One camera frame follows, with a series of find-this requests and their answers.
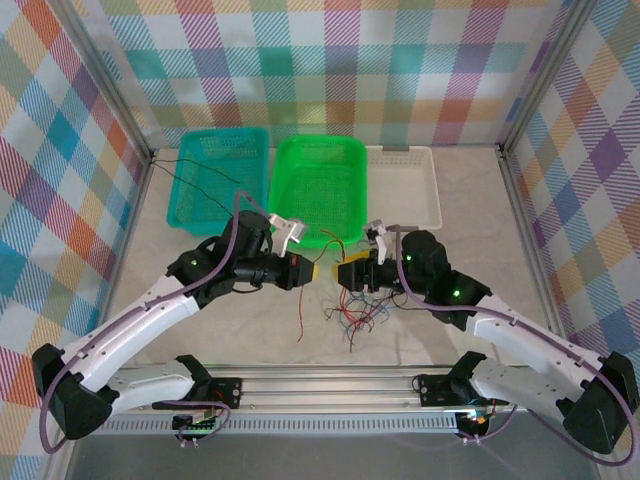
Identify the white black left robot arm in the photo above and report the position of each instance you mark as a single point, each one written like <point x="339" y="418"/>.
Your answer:
<point x="125" y="330"/>

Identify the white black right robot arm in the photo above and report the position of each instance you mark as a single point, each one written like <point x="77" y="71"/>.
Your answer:
<point x="525" y="340"/>

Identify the white plastic basket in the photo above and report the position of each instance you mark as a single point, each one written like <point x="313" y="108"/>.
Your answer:
<point x="400" y="190"/>

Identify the green plastic basket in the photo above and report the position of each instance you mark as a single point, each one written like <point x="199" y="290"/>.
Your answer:
<point x="320" y="190"/>

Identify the teal plastic basket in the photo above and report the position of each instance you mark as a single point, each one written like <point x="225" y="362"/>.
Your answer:
<point x="205" y="165"/>

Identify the small circuit board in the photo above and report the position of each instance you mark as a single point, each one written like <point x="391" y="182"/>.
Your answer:
<point x="197" y="420"/>
<point x="475" y="416"/>

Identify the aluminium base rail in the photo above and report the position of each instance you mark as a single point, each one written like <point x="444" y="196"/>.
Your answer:
<point x="325" y="390"/>

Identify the aluminium frame floor rail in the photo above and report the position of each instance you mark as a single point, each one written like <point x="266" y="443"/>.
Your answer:
<point x="144" y="175"/>
<point x="516" y="195"/>

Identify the aluminium frame post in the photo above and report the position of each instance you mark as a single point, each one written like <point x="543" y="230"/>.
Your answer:
<point x="110" y="85"/>
<point x="545" y="75"/>

